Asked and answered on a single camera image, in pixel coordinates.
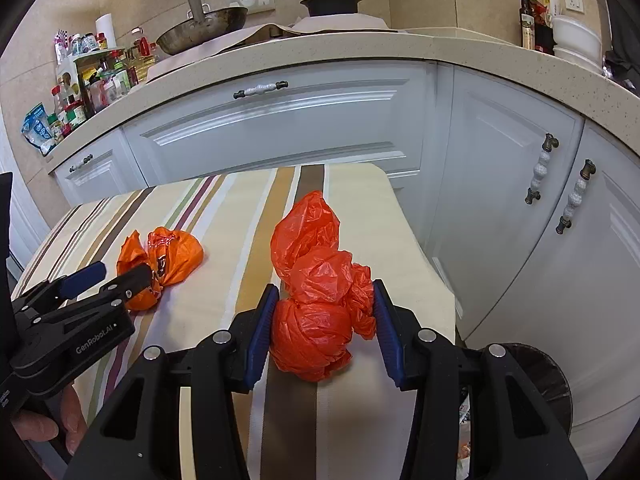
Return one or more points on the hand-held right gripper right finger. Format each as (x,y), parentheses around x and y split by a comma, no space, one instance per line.
(387,335)

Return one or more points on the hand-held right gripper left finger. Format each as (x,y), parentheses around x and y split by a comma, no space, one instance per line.
(262,340)

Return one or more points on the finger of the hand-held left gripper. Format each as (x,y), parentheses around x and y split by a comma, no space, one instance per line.
(82,277)
(127,285)

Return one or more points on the small orange plastic bag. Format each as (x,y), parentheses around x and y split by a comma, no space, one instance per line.
(135,260)

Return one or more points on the large orange plastic bag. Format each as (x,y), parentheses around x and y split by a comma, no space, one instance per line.
(310,330)

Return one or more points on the black trash bin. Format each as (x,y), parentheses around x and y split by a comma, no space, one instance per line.
(540,375)

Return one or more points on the person's left hand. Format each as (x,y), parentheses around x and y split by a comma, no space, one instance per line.
(70,415)

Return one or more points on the narrow white cabinet drawer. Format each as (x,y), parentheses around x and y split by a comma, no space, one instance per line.
(105,180)

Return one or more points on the white cabinet door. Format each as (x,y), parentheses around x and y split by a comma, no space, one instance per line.
(490,240)
(605,310)

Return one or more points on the blue snack packet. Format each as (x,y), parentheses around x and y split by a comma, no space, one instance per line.
(37,130)

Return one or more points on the cluster of condiment bottles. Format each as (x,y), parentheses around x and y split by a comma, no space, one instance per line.
(100,87)

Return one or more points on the wide white cabinet drawer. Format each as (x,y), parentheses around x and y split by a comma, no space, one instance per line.
(300,130)

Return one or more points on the white spice rack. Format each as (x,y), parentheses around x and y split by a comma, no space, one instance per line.
(95,56)

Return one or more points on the yellow cooking oil bottle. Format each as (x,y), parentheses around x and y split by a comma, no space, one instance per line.
(145,57)

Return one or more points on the white paper towel roll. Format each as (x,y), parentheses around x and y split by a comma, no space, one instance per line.
(105,30)

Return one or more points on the metal wok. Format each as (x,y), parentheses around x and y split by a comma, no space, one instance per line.
(200,30)

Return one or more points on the beige stove cover cloth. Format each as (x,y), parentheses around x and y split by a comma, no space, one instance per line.
(320,24)

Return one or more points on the black lidded pot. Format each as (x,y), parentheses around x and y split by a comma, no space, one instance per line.
(330,6)

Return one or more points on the dark red-labelled bottle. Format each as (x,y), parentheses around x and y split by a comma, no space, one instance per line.
(542,35)

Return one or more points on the dark glass bottle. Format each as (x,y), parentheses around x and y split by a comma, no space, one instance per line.
(526,25)

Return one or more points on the stack of white bowls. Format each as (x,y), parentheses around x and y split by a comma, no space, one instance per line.
(575,40)

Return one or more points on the dark cloth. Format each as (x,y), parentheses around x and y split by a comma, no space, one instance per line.
(622,50)

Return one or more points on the white plastic bottle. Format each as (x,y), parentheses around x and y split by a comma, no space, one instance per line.
(551,0)

